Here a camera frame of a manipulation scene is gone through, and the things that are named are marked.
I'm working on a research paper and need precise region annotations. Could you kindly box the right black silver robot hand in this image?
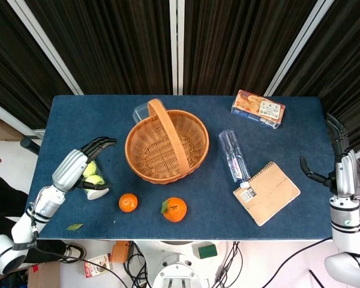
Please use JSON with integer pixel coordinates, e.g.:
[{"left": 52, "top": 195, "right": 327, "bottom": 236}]
[{"left": 299, "top": 113, "right": 358, "bottom": 196}]

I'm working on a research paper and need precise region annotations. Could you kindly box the large orange with leaf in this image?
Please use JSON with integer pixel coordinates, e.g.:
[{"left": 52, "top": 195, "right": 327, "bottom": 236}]
[{"left": 161, "top": 197, "right": 188, "bottom": 223}]

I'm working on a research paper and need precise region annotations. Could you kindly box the small orange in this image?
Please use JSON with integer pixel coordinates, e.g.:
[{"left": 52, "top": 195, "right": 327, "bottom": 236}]
[{"left": 118, "top": 193, "right": 139, "bottom": 214}]

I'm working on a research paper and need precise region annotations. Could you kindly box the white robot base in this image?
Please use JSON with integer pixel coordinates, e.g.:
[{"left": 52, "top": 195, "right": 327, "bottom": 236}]
[{"left": 143, "top": 239, "right": 212, "bottom": 288}]

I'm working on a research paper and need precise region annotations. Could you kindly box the brown spiral notebook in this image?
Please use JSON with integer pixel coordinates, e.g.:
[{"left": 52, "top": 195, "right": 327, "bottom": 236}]
[{"left": 232, "top": 161, "right": 301, "bottom": 227}]

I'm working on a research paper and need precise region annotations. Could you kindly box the dark pleated curtain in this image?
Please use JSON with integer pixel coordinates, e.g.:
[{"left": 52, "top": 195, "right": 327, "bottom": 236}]
[
  {"left": 272, "top": 0, "right": 360, "bottom": 152},
  {"left": 23, "top": 0, "right": 172, "bottom": 96},
  {"left": 0, "top": 0, "right": 76, "bottom": 130},
  {"left": 182, "top": 0, "right": 319, "bottom": 97}
]

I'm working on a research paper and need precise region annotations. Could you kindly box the blue orange cracker box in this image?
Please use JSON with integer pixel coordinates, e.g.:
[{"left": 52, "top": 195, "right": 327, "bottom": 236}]
[{"left": 230, "top": 89, "right": 286, "bottom": 130}]

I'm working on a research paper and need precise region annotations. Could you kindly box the clear plastic water bottle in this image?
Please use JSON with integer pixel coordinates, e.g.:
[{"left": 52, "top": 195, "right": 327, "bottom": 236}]
[{"left": 218, "top": 129, "right": 251, "bottom": 189}]

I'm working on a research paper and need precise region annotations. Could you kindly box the blue table cloth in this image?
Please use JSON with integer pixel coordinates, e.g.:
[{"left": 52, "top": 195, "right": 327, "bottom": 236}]
[{"left": 28, "top": 95, "right": 338, "bottom": 241}]

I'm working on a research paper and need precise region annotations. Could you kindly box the green block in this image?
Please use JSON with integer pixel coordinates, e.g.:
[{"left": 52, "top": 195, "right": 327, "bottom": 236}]
[{"left": 197, "top": 244, "right": 218, "bottom": 260}]

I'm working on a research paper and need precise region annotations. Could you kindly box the clear plastic container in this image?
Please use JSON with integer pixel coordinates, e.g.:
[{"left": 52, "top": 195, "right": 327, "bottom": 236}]
[{"left": 132, "top": 101, "right": 152, "bottom": 124}]

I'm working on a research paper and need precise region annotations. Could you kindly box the small orange box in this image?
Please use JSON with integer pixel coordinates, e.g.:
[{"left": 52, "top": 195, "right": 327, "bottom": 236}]
[{"left": 111, "top": 241, "right": 131, "bottom": 264}]

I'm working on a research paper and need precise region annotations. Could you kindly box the clear tennis ball can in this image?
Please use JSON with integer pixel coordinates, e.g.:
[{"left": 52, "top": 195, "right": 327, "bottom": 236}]
[{"left": 80, "top": 160, "right": 112, "bottom": 201}]

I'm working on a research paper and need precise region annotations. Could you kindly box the red white snack package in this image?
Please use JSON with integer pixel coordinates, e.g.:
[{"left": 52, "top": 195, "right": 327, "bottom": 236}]
[{"left": 83, "top": 253, "right": 113, "bottom": 278}]

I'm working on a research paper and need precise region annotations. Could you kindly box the brown cardboard box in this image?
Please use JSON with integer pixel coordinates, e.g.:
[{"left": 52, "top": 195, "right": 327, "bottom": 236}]
[
  {"left": 26, "top": 260, "right": 61, "bottom": 288},
  {"left": 0, "top": 112, "right": 25, "bottom": 142}
]

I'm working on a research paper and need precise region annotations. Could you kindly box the person in black clothes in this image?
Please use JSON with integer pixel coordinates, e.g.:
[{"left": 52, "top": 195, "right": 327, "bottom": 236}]
[{"left": 0, "top": 145, "right": 29, "bottom": 241}]

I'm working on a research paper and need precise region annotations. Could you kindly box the white frame post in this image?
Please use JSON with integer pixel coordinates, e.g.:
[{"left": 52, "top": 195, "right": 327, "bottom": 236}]
[
  {"left": 7, "top": 0, "right": 84, "bottom": 96},
  {"left": 169, "top": 0, "right": 185, "bottom": 96},
  {"left": 263, "top": 0, "right": 335, "bottom": 97}
]

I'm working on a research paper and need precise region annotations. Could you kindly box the black cable bundle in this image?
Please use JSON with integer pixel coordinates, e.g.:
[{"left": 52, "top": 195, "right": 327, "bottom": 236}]
[{"left": 214, "top": 241, "right": 248, "bottom": 288}]

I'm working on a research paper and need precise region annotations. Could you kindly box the orange wicker basket with handle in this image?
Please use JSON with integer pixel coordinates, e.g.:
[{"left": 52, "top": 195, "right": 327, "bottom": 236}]
[{"left": 124, "top": 98, "right": 210, "bottom": 185}]

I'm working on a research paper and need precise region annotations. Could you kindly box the black cylinder handle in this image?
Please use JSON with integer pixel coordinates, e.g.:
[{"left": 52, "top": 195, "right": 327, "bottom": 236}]
[{"left": 20, "top": 137, "right": 41, "bottom": 156}]

